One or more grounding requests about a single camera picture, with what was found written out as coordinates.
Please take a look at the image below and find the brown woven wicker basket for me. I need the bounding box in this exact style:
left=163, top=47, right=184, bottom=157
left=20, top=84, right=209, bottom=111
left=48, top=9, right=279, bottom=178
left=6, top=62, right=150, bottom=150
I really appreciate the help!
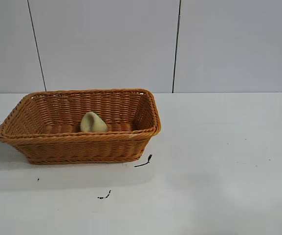
left=0, top=88, right=162, bottom=165

